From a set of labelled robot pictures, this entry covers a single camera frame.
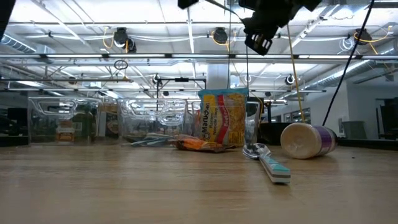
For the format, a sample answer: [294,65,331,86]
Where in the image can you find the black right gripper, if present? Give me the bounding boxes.
[177,0,300,57]

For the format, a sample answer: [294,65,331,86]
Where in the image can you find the blue ramen packet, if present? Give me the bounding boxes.
[197,88,250,147]

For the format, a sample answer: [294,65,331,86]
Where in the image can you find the taco seasoning mix packet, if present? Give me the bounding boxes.
[170,134,238,154]

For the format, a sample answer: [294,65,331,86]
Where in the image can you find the white purple lidded cup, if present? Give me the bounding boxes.
[279,123,338,160]

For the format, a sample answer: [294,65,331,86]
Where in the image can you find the teal plastic spoon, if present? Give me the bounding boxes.
[123,138,175,147]

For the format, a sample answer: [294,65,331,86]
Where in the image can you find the green spice jar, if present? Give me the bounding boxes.
[72,110,94,144]

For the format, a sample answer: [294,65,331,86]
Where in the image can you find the clear plastic container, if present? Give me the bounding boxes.
[27,96,105,146]
[117,98,189,144]
[190,100,262,147]

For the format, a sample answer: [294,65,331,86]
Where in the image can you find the grey bin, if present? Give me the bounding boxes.
[341,120,369,139]

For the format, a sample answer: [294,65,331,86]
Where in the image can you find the dark background screen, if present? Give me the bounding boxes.
[374,98,398,139]

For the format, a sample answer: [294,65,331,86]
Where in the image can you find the black hanging cable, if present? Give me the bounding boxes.
[244,46,249,91]

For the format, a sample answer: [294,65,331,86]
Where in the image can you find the black metal frame stand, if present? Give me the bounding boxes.
[156,77,208,105]

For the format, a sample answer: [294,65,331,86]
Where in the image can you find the yellow hanging cable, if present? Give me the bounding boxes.
[285,24,305,124]

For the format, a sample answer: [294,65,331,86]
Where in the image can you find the black cable loop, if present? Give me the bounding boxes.
[113,59,129,71]

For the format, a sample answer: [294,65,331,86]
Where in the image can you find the silver ventilation duct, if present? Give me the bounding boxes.
[306,46,398,91]
[1,32,37,54]

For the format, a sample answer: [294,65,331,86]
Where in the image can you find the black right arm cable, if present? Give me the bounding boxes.
[322,0,376,127]

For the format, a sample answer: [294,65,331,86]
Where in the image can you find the black table frame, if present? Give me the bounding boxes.
[0,135,398,151]

